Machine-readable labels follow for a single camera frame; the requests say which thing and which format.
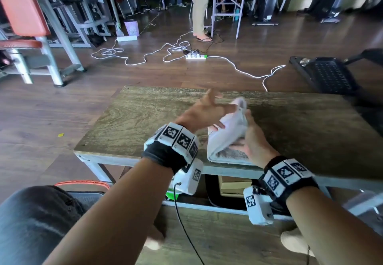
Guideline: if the person's left leg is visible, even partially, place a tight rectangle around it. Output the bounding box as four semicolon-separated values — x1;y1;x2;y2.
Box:
0;185;87;265

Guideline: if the person's right forearm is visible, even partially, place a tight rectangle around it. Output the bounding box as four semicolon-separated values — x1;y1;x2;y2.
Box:
286;187;383;265

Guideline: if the person's right hand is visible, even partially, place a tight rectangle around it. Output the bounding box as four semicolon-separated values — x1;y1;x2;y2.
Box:
230;109;280;170

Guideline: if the person's right foot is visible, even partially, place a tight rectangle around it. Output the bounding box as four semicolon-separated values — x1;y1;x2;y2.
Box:
280;228;315;258

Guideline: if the black perforated platform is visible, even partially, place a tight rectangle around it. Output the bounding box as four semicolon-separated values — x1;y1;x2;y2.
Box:
288;47;383;107

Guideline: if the thin black cable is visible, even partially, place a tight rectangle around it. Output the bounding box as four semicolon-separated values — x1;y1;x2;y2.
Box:
205;27;224;53

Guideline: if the person's left forearm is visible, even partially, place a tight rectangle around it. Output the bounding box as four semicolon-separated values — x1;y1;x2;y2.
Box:
43;157;174;265

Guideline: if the grey weight machine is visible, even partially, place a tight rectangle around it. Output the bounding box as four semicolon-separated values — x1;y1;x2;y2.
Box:
41;0;112;48

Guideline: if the black basket orange rim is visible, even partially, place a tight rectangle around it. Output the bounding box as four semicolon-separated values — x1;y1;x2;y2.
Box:
55;180;111;204

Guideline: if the low wooden table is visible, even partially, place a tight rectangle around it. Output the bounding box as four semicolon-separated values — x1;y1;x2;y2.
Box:
73;151;383;222

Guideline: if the looped white cable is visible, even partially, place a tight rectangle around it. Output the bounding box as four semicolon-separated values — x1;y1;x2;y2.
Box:
91;39;168;66

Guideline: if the purple waste bin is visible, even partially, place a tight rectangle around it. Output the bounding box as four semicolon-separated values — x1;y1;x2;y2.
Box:
123;18;140;37

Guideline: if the long white cable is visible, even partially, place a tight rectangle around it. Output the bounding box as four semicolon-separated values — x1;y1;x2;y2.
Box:
206;55;287;92

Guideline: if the black elliptical trainer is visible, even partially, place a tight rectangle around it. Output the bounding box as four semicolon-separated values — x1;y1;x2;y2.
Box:
251;0;292;26

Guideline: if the plain cardboard box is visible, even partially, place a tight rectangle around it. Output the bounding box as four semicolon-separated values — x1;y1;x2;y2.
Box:
217;175;253;198

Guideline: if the person's left hand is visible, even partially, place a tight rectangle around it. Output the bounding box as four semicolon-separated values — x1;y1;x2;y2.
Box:
175;88;239;134

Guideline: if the orange padded gym machine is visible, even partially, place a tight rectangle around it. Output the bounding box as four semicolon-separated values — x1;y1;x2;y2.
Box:
0;0;87;88

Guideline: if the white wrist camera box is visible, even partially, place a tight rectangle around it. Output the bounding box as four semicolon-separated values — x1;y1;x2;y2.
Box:
172;158;204;196
243;185;275;226

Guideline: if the tangled white cable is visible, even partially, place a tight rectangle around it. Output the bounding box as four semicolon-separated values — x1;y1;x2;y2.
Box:
162;31;193;63

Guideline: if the black round tub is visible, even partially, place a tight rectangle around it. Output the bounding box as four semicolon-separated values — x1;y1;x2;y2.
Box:
205;174;292;216

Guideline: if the grey towel striped border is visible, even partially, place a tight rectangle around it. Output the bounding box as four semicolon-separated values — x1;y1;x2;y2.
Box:
206;96;255;166

